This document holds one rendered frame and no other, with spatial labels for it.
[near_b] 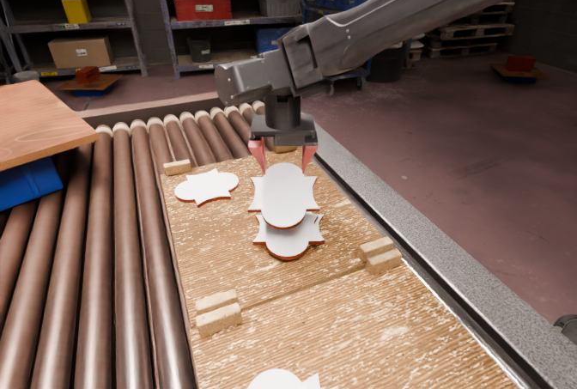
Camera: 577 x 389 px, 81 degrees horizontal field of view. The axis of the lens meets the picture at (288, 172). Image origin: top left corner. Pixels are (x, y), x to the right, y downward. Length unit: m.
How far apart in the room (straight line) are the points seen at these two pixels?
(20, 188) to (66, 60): 4.23
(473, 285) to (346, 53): 0.43
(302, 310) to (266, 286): 0.07
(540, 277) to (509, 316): 1.54
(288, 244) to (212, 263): 0.13
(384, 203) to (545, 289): 1.46
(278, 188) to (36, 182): 0.53
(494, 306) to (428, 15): 0.45
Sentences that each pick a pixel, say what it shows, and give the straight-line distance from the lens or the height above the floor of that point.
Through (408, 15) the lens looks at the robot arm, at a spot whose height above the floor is 1.32.
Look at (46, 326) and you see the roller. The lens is 0.63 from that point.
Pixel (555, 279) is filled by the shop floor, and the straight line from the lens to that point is 2.21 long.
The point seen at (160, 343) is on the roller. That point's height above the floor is 0.92.
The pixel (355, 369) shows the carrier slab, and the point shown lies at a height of 0.94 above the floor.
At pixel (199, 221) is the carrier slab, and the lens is 0.68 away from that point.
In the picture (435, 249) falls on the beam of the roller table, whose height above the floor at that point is 0.91.
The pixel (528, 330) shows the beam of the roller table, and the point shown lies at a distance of 0.63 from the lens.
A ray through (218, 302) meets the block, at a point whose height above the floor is 0.96.
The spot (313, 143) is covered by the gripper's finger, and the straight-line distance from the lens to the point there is 0.54.
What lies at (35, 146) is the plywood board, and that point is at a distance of 0.85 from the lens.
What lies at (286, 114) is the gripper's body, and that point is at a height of 1.16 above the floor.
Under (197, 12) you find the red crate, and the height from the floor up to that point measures 0.74.
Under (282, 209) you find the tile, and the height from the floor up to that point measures 1.02.
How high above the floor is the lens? 1.37
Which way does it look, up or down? 33 degrees down
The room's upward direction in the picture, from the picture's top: straight up
